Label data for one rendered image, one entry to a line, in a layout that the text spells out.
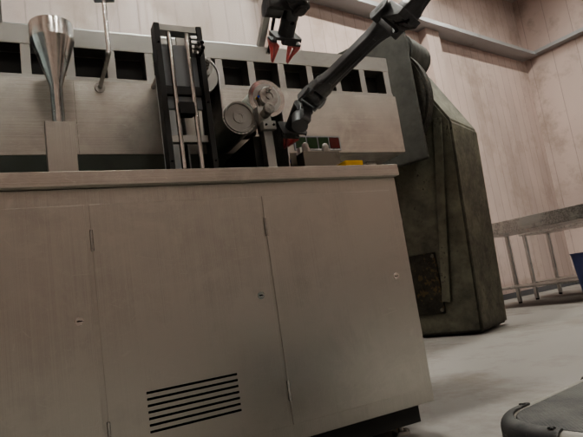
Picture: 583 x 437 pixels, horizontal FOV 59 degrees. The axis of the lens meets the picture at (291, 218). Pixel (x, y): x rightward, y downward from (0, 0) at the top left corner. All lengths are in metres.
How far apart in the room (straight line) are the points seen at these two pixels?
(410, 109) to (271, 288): 2.96
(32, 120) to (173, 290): 0.97
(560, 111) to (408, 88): 6.21
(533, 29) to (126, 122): 9.37
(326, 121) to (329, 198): 0.88
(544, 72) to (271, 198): 9.24
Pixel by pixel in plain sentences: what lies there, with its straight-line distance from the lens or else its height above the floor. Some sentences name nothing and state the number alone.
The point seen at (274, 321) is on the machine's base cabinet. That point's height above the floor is 0.44.
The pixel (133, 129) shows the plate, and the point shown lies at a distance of 2.17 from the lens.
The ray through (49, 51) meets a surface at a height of 1.41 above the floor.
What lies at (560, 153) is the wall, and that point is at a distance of 10.24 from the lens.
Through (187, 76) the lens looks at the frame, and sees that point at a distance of 1.82.
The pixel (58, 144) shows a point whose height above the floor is 1.09.
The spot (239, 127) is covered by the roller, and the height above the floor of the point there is 1.13.
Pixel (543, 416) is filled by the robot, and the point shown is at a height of 0.24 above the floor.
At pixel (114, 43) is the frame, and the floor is 1.61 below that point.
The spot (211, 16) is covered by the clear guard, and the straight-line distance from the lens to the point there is 2.43.
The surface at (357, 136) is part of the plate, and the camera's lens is 2.57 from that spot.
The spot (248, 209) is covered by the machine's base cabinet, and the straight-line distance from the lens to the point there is 1.55.
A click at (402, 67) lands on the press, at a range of 4.43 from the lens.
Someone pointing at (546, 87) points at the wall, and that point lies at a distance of 10.50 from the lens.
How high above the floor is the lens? 0.50
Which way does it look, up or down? 9 degrees up
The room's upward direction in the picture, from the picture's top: 8 degrees counter-clockwise
